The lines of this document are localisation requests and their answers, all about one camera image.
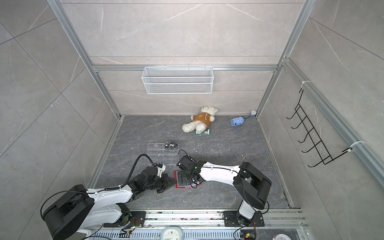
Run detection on white wire mesh basket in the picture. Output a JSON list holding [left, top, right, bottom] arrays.
[[142, 67, 214, 95]]

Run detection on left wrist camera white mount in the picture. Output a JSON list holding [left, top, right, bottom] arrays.
[[156, 164, 166, 178]]

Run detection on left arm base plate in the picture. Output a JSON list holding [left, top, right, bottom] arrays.
[[118, 211, 147, 228]]

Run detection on teal small dumbbell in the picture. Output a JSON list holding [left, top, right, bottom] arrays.
[[196, 129, 210, 135]]

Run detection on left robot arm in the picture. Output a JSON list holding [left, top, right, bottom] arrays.
[[40, 154, 176, 240]]

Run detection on white teddy bear orange shirt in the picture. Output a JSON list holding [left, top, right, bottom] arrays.
[[182, 106, 219, 133]]

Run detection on blue cylindrical cup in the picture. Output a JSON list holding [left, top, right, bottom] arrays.
[[230, 117, 245, 127]]

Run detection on clear acrylic organizer tray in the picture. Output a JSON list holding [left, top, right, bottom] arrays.
[[147, 142, 180, 165]]

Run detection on black wire hook rack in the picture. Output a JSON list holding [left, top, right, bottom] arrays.
[[286, 89, 353, 168]]

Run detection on black VIP credit card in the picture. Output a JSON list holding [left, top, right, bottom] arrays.
[[165, 142, 179, 149]]

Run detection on white round timer device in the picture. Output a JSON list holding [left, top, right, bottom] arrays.
[[160, 226, 184, 240]]

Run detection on pink white round object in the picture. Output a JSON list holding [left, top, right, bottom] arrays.
[[273, 234, 292, 240]]

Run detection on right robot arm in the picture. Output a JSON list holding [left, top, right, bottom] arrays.
[[177, 158, 272, 226]]

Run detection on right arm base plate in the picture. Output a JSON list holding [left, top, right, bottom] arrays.
[[223, 211, 265, 227]]

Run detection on red leather card holder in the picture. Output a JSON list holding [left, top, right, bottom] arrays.
[[174, 171, 202, 189]]

